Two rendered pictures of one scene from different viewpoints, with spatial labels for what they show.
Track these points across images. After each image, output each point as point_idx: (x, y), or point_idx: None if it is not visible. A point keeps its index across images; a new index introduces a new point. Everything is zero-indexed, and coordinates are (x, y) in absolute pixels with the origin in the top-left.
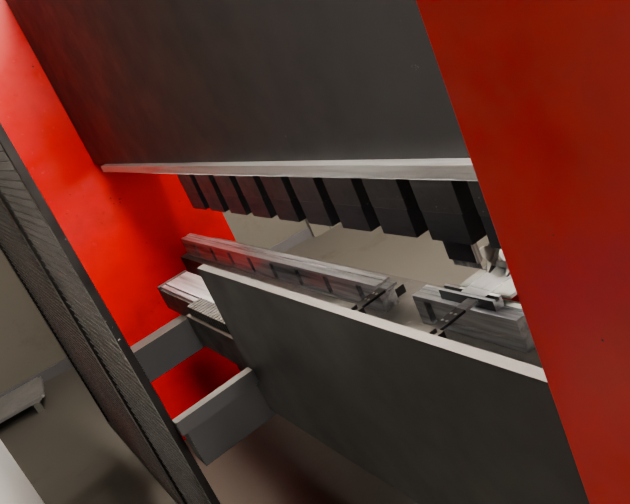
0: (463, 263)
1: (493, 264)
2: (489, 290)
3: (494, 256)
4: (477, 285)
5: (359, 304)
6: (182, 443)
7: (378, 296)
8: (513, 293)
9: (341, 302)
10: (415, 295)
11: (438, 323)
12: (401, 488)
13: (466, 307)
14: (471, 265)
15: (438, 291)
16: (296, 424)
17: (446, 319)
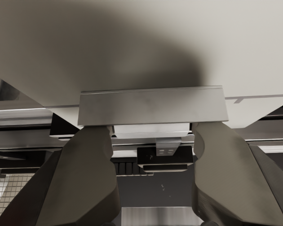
0: (156, 215)
1: (110, 126)
2: (181, 131)
3: (111, 154)
4: (135, 131)
5: (11, 158)
6: None
7: None
8: (250, 123)
9: (16, 174)
10: (6, 125)
11: (161, 153)
12: None
13: (176, 146)
14: (181, 213)
15: (24, 115)
16: None
17: (166, 152)
